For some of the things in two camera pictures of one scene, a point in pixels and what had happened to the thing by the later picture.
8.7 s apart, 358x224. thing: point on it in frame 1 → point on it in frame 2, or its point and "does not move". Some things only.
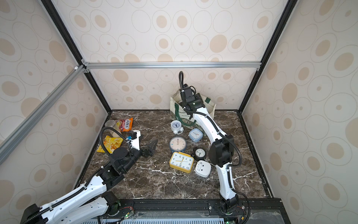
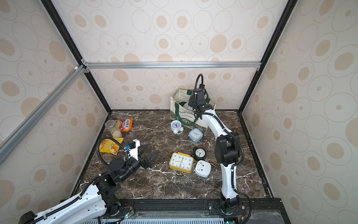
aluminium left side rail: [18, 134] does not move
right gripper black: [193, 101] → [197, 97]
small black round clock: [199, 153] does not move
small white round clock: [176, 127] does not move
